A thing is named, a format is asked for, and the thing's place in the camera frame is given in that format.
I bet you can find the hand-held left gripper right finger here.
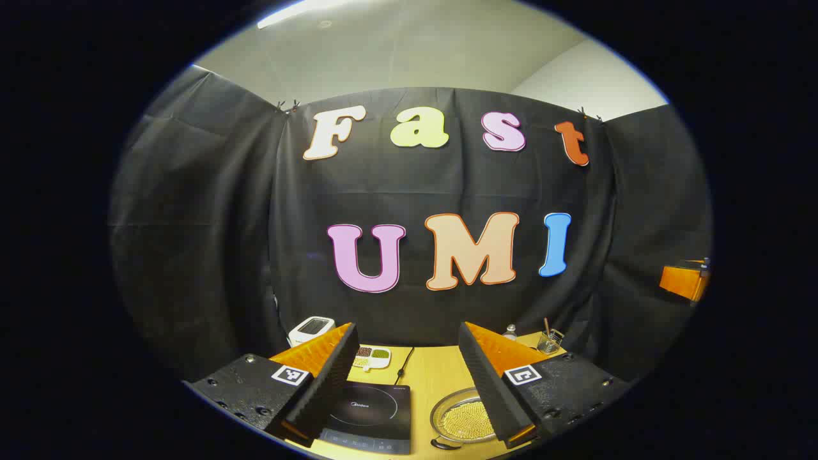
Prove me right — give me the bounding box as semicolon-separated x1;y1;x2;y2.
458;321;633;450

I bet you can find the black induction cooktop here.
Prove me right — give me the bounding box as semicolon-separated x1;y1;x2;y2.
318;382;412;456

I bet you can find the white divided dish of beans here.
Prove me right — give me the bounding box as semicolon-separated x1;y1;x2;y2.
353;346;392;372

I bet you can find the steel pot with black handles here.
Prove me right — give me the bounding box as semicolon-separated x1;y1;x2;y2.
429;387;505;450

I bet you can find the black backdrop cloth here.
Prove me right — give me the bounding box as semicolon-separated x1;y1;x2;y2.
109;64;713;384

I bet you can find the white toaster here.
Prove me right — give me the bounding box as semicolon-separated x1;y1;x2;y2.
288;316;337;349

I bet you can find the black power cable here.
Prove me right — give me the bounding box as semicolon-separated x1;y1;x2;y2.
395;347;415;386

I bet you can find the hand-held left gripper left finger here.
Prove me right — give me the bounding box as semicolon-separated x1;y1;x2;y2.
185;323;360;448

